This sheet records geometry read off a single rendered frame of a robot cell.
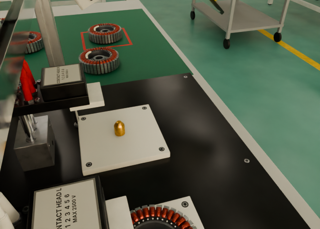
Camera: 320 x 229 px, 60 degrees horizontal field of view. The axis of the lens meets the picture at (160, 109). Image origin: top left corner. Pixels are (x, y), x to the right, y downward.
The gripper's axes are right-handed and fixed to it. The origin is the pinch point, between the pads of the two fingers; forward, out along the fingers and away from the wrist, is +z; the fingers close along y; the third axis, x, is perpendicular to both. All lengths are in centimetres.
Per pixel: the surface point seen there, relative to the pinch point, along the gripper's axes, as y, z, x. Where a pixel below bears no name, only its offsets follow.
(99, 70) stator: -5.5, 7.7, -16.5
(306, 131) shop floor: 62, -44, -134
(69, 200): -56, -9, -9
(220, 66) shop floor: 143, -7, -113
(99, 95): -34.3, -4.9, -10.6
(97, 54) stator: 2.8, 9.6, -15.0
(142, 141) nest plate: -34.1, -5.8, -22.4
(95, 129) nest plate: -31.3, 2.3, -17.8
